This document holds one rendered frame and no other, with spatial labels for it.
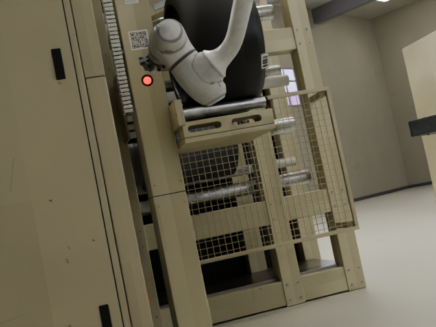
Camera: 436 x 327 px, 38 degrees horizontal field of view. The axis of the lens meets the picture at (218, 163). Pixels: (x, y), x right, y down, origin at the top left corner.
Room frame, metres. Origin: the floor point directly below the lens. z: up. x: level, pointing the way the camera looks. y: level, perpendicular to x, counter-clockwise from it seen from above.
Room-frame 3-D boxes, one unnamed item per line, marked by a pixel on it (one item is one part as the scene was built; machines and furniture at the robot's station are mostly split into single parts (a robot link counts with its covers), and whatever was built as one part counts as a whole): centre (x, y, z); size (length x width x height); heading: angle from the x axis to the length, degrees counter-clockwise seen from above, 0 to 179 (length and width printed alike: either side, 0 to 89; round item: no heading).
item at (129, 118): (2.81, 0.29, 1.05); 0.20 x 0.15 x 0.30; 105
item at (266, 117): (2.36, -0.06, 0.83); 0.36 x 0.09 x 0.06; 105
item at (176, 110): (2.45, 0.15, 0.90); 0.40 x 0.03 x 0.10; 15
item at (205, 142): (2.50, -0.02, 0.80); 0.37 x 0.36 x 0.02; 15
